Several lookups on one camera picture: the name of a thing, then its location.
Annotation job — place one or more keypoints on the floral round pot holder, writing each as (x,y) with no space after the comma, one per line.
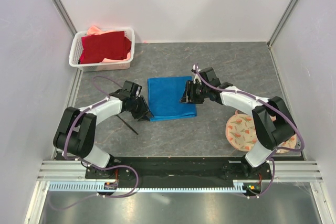
(240,132)

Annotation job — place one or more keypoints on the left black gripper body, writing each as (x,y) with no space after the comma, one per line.
(137,108)

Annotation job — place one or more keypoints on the grey slotted cable duct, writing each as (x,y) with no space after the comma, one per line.
(104,187)

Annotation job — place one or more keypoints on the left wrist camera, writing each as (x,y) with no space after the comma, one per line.
(131,89)

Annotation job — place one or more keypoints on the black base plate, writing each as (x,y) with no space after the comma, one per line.
(227,168)

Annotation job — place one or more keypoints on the pink cloth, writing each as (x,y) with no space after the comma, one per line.
(94,30)

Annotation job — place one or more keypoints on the white plastic basket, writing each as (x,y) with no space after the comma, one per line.
(76,51)

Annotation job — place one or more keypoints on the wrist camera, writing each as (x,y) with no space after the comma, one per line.
(131,89)
(207,75)

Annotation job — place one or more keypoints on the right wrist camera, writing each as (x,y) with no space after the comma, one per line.
(207,75)

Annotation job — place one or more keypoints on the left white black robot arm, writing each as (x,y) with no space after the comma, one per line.
(77,128)

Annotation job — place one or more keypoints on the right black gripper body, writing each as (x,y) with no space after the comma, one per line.
(200,92)

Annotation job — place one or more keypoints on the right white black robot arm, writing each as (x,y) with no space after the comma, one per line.
(272,120)

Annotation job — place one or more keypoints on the red cloth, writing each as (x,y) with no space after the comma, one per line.
(111,46)

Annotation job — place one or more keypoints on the blue cloth napkin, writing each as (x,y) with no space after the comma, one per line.
(164,96)

